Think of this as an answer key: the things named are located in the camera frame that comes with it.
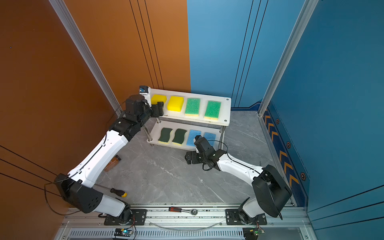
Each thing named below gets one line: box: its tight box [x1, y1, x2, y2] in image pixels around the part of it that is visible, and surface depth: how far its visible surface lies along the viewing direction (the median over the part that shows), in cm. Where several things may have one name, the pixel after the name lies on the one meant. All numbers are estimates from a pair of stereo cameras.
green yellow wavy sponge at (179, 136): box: [172, 128, 187, 146], surface depth 97 cm
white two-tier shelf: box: [144, 88, 231, 150], surface depth 77 cm
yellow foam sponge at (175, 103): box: [167, 96, 184, 112], surface depth 76 cm
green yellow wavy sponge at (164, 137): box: [158, 127, 173, 144], surface depth 98 cm
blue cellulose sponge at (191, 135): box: [186, 129, 202, 147], surface depth 99 cm
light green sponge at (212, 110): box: [204, 100, 222, 121], surface depth 72 cm
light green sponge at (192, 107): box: [185, 98, 201, 117], surface depth 74 cm
